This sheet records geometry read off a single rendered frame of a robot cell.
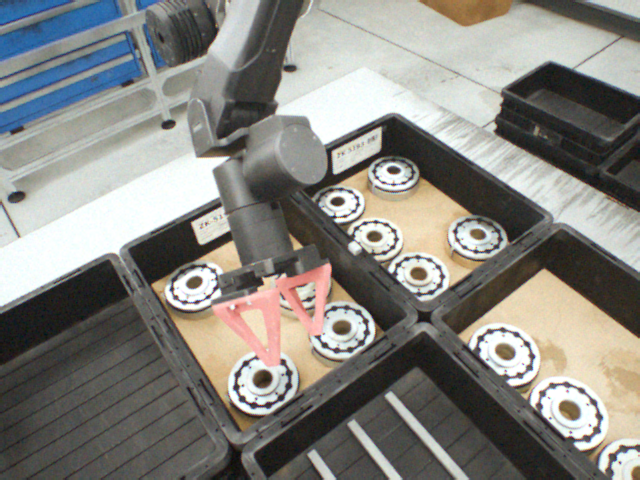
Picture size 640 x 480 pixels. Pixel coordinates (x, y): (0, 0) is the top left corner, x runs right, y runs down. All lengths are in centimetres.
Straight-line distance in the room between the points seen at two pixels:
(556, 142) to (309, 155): 139
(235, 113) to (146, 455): 49
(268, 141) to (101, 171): 225
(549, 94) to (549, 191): 82
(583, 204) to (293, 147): 93
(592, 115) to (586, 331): 122
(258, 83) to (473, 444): 53
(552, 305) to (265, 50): 61
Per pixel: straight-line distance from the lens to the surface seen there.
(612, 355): 86
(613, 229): 124
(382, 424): 73
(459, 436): 73
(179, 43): 151
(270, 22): 47
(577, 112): 198
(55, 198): 263
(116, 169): 264
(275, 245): 49
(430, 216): 96
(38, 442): 85
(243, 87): 49
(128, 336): 87
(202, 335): 82
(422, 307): 70
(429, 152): 99
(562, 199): 126
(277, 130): 45
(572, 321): 87
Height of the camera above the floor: 151
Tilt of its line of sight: 48 degrees down
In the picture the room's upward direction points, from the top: 5 degrees counter-clockwise
